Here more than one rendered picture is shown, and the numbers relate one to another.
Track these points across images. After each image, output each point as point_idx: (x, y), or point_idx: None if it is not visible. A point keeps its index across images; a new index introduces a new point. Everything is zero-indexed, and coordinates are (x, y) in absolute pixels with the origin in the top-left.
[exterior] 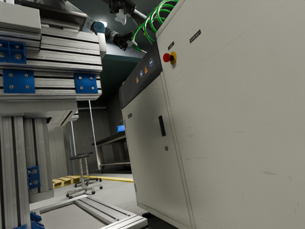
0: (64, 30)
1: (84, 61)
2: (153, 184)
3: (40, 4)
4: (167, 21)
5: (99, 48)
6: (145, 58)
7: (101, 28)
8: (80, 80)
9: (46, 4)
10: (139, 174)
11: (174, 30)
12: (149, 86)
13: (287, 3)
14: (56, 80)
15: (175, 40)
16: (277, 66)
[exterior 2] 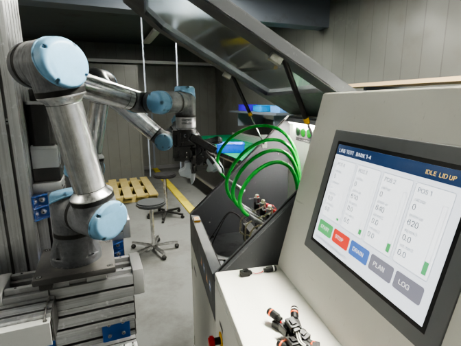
0: (88, 284)
1: (112, 315)
2: None
3: (55, 279)
4: (221, 298)
5: (133, 292)
6: (207, 266)
7: (166, 147)
8: (109, 327)
9: (65, 255)
10: (197, 339)
11: (223, 323)
12: (207, 301)
13: None
14: (81, 333)
15: (223, 335)
16: None
